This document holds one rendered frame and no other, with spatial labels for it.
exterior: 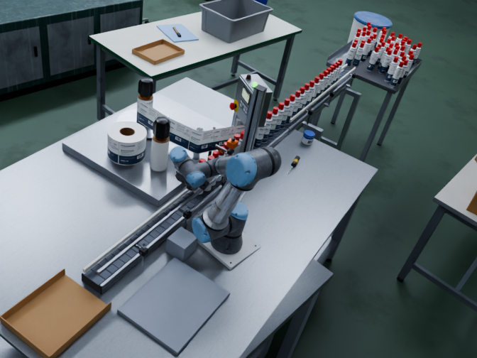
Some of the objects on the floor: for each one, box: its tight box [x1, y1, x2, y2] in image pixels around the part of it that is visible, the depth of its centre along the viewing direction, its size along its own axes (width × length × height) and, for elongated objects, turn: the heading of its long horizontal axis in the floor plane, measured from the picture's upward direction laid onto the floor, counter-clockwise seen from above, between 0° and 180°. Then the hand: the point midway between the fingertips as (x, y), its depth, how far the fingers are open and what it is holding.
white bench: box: [89, 12, 302, 121], centre depth 452 cm, size 190×75×80 cm, turn 126°
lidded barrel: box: [348, 11, 393, 43], centre depth 621 cm, size 48×48×59 cm
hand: (196, 188), depth 241 cm, fingers closed
